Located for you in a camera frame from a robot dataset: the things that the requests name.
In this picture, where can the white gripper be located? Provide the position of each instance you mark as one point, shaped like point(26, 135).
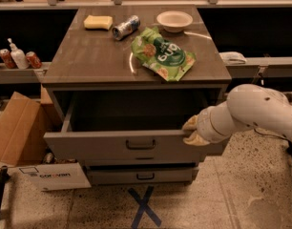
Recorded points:
point(207, 124)

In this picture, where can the grey top drawer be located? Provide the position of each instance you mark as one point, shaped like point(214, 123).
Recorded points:
point(133, 127)

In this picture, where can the grey drawer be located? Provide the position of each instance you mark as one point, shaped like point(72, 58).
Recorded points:
point(133, 127)
point(138, 176)

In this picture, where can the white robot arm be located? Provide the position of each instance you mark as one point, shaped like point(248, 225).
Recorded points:
point(246, 107)

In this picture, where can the grey bottom drawer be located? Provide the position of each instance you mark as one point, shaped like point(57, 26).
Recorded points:
point(138, 176)

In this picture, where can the grey drawer cabinet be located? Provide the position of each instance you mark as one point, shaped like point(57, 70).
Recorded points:
point(95, 61)

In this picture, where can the white folded cloth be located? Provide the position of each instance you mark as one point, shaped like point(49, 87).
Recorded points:
point(232, 58)

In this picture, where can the green chip bag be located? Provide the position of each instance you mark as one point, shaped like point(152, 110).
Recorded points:
point(162, 56)

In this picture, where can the blue tape cross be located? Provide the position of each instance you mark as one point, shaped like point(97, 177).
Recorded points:
point(143, 207)

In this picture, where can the grey low shelf right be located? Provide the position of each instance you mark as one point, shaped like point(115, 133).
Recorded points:
point(268, 67)

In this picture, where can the grey low shelf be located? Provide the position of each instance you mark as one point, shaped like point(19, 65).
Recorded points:
point(268, 67)
point(18, 76)

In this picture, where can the white paper bowl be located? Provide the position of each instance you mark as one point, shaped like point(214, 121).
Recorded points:
point(174, 20)

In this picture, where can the silver blue drink can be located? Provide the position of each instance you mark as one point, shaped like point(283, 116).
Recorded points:
point(126, 28)

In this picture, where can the snack bags in box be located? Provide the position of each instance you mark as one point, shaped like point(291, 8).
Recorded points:
point(49, 158)

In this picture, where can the yellow sponge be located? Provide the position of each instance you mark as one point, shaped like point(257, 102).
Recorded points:
point(98, 22)

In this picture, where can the brown cardboard box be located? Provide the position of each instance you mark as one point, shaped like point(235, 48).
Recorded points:
point(23, 124)

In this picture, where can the red soda can right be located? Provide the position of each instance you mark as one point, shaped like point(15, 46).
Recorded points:
point(34, 60)

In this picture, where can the red soda can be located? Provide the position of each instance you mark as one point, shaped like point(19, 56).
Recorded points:
point(6, 57)
point(34, 60)

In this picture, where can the white pump bottle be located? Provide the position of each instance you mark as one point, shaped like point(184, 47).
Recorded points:
point(18, 56)

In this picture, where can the grey low shelf left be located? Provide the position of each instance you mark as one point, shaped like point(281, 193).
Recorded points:
point(18, 76)

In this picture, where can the red soda can left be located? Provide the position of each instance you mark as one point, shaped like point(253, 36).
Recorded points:
point(6, 57)

